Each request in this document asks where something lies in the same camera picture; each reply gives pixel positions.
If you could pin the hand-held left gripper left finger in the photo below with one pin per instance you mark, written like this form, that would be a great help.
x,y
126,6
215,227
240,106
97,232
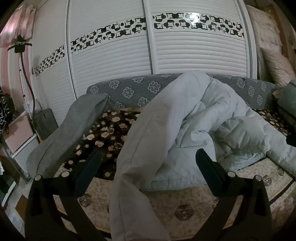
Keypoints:
x,y
89,169

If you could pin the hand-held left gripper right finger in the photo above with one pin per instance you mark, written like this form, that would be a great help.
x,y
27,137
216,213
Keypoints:
x,y
209,171

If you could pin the light blue down jacket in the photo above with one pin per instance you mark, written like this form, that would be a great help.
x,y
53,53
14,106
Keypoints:
x,y
161,129

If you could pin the brown floral blanket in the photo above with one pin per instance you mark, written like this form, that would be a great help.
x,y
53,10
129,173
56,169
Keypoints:
x,y
104,134

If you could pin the grey cushion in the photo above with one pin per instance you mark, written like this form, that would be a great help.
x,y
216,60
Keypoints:
x,y
67,134

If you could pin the grey ribbed heater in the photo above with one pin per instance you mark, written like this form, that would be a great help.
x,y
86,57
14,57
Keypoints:
x,y
46,125

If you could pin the pink cabinet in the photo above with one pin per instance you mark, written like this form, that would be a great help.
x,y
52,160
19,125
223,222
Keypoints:
x,y
19,132

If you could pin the grey patterned bed headboard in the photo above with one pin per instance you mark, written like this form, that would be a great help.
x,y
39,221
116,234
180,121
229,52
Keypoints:
x,y
129,90

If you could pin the black white patterned bag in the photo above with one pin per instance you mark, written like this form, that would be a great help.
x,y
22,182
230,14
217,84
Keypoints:
x,y
4,109

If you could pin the white louvred wardrobe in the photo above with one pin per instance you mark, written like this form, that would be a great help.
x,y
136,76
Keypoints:
x,y
115,58

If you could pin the beige pillow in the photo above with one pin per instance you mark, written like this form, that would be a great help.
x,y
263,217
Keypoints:
x,y
277,67

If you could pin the black gooseneck phone holder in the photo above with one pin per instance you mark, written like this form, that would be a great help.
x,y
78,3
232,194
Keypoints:
x,y
19,46

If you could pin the wrapped beige mattress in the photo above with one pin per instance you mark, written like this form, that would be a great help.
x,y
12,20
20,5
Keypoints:
x,y
263,27

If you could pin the pink curtain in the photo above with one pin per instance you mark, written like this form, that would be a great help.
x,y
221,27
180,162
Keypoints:
x,y
13,27

